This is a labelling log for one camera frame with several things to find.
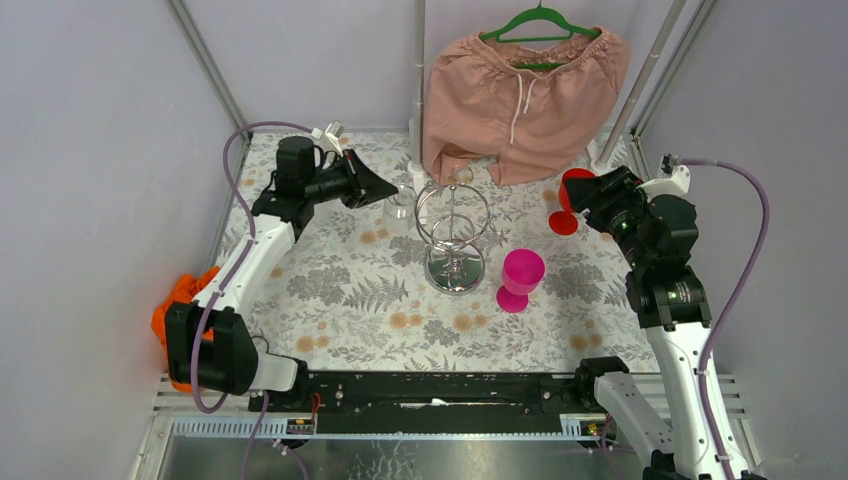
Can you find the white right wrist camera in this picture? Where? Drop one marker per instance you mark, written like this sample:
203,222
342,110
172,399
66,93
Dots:
669,175

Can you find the pink drawstring shorts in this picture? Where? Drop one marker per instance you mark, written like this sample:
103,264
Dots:
534,110

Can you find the clear ribbed wine glass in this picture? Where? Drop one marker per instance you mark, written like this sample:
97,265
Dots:
398,210

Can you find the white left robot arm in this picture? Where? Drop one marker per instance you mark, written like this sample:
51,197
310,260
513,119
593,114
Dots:
207,341

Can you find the pink plastic wine glass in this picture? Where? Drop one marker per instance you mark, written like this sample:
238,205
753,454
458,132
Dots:
522,272

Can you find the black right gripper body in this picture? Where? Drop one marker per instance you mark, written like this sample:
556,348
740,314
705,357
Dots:
621,219

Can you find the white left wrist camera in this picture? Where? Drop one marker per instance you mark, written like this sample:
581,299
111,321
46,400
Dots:
328,138

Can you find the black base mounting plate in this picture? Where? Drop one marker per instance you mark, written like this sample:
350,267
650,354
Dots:
511,404

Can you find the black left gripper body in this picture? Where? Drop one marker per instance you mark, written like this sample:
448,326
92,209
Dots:
354,187

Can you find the chrome wire glass rack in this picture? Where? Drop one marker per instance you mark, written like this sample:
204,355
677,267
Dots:
451,219

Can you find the green clothes hanger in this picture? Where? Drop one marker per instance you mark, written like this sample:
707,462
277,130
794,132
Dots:
557,28

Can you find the red plastic wine glass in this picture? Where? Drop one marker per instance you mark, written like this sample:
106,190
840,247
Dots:
564,221

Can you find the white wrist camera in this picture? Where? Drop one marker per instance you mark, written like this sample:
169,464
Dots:
669,175
328,138

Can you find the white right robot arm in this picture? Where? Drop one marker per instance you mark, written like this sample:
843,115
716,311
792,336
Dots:
698,441

